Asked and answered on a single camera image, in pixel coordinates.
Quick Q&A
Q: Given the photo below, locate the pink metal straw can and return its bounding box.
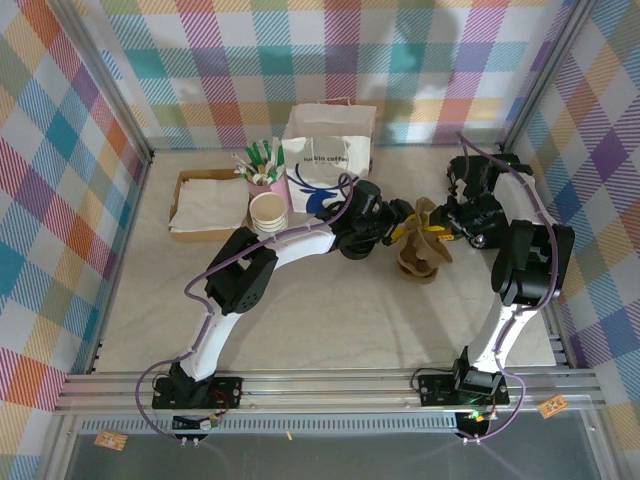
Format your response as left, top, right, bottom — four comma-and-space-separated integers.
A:
244, 175, 291, 201

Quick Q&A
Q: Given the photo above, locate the brown cardboard napkin tray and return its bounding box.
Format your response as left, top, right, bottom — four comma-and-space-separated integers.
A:
168, 169, 251, 243

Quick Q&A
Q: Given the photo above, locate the brown pulp cup carrier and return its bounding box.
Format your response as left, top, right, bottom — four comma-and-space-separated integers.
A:
403, 197, 455, 269

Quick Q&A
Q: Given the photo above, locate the aluminium frame rail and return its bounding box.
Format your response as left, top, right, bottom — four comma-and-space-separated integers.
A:
54, 372, 606, 414

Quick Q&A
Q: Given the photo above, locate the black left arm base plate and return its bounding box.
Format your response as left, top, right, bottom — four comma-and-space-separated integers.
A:
151, 375, 245, 411

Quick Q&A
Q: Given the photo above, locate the white paper takeout bag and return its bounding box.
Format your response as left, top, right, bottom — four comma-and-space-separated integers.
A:
280, 98, 379, 215

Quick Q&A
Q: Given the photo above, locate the grey slotted cable duct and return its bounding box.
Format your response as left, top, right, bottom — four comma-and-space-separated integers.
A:
79, 418, 461, 434

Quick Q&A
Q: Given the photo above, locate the small black controller board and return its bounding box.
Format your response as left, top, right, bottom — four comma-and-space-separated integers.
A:
457, 408, 497, 427
172, 412, 221, 432

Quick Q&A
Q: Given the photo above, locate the stack of paper cups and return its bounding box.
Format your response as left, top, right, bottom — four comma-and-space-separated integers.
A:
248, 192, 290, 235

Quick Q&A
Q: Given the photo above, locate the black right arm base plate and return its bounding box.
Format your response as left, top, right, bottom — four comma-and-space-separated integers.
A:
417, 373, 511, 407

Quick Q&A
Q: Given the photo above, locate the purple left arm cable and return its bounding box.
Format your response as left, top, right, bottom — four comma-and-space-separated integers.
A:
135, 172, 357, 445

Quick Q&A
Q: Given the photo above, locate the orange marker tag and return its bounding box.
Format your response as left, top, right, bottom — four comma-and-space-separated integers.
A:
538, 396, 567, 420
94, 431, 127, 452

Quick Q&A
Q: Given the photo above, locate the aluminium frame post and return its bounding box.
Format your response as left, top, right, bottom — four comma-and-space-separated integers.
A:
47, 0, 155, 164
499, 0, 599, 154

